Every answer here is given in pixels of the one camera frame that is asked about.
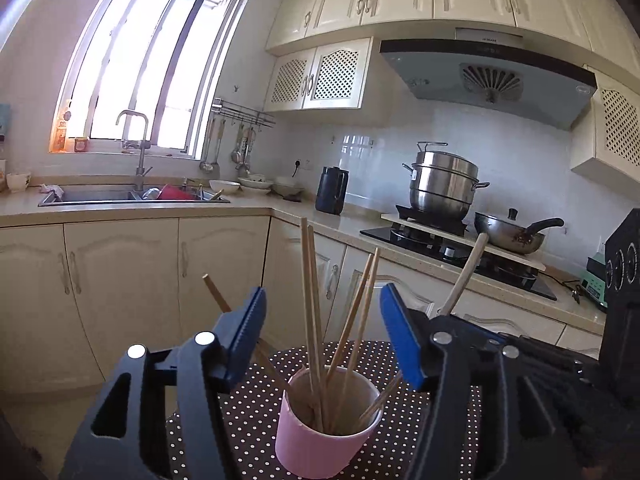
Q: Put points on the beige stone countertop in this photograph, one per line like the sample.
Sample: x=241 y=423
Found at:
x=125 y=211

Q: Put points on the steel faucet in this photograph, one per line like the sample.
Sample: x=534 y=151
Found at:
x=141 y=165

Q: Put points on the grey range hood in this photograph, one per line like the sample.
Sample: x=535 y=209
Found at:
x=440 y=75

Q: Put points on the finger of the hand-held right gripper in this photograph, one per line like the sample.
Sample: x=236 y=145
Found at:
x=550 y=355

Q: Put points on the steel sink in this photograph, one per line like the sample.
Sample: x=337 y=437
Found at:
x=90 y=195

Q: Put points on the large lattice door cabinet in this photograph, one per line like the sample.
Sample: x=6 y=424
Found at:
x=595 y=160

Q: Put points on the wall socket with plug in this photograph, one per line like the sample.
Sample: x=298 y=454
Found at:
x=300 y=163

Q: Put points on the black glass gas hob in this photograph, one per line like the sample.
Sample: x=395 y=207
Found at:
x=525 y=282

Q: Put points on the small lattice door cabinet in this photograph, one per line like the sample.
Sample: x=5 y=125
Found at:
x=307 y=102

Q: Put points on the kitchen window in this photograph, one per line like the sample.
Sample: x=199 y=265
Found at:
x=140 y=50

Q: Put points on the small white cup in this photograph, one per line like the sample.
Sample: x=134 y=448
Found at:
x=18 y=182

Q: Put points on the steel wok with lid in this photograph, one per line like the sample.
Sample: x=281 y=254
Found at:
x=505 y=237

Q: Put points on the metal utensil rail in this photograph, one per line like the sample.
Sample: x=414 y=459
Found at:
x=245 y=112

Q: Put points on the cream base cabinet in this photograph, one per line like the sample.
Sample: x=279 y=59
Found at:
x=125 y=270

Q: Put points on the small jar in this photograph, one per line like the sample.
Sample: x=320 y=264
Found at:
x=81 y=145

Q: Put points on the steel steamer pot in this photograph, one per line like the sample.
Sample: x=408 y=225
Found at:
x=440 y=190

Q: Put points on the long wooden chopstick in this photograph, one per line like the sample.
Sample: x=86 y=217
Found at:
x=470 y=265

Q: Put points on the hanging steel ladle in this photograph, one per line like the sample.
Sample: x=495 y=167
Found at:
x=206 y=164

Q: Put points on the small white bowl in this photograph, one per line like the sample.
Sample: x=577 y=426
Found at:
x=225 y=187

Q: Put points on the dark kettle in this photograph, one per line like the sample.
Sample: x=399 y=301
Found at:
x=330 y=195

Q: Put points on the brown polka dot tablecloth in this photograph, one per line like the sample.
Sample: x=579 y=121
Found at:
x=240 y=410

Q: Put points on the green kitchen scale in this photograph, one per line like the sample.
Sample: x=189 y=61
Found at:
x=596 y=285

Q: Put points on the blue carton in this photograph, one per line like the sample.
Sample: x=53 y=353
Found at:
x=4 y=117

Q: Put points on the red plastic bowl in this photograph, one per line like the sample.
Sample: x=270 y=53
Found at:
x=175 y=193

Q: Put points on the hanging steel utensils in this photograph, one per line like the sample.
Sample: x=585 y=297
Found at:
x=242 y=160

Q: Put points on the pink cup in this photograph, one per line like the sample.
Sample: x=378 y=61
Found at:
x=320 y=455

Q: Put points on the wide white bowl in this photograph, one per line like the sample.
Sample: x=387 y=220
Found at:
x=287 y=189

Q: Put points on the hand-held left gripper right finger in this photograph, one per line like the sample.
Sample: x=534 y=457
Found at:
x=400 y=345

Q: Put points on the orange bottle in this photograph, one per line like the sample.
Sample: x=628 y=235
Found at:
x=61 y=135

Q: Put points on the bunch of wooden chopsticks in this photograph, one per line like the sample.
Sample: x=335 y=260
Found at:
x=311 y=310

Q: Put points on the white dish rag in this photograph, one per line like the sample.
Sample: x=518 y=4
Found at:
x=52 y=190

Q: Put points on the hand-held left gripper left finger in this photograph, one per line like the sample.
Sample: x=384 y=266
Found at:
x=250 y=330

